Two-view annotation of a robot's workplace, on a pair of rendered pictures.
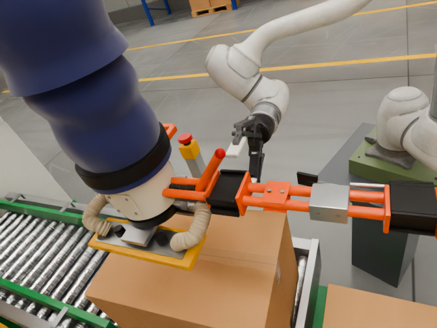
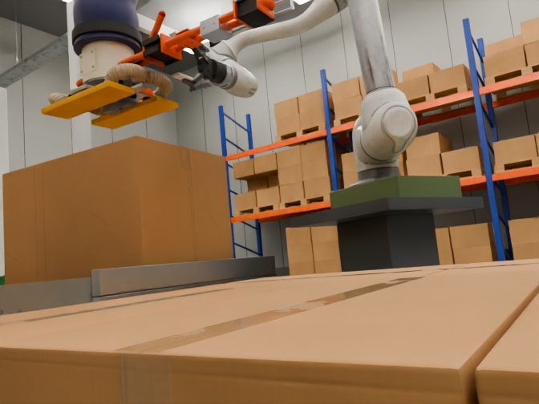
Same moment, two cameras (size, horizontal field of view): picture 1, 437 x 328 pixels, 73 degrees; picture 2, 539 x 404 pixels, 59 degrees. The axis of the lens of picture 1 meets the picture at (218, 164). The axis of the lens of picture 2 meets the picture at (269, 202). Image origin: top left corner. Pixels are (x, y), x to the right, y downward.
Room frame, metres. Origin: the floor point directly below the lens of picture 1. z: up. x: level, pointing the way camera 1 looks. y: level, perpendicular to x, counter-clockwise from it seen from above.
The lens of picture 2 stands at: (-0.91, -0.26, 0.59)
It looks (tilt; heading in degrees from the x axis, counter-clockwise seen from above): 7 degrees up; 359
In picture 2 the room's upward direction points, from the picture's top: 5 degrees counter-clockwise
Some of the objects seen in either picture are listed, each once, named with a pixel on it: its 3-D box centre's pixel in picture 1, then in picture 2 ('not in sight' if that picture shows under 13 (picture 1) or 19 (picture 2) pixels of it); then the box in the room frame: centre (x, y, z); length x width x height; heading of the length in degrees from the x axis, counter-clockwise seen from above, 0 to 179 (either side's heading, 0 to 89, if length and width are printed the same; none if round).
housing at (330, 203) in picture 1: (329, 203); (216, 29); (0.37, -0.18, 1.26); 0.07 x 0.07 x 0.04; 56
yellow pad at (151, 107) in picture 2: not in sight; (133, 110); (0.71, 0.15, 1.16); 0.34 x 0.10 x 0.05; 56
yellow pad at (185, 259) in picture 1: (141, 237); (86, 97); (0.55, 0.26, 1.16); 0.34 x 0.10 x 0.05; 56
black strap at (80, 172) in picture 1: (123, 150); (108, 42); (0.63, 0.20, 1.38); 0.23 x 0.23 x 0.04
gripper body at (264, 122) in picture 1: (256, 135); (208, 69); (0.66, -0.13, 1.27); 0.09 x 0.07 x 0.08; 146
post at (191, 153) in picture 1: (216, 211); not in sight; (1.18, 0.11, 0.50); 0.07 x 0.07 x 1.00; 55
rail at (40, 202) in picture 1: (121, 221); not in sight; (1.38, 0.69, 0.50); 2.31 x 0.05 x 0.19; 55
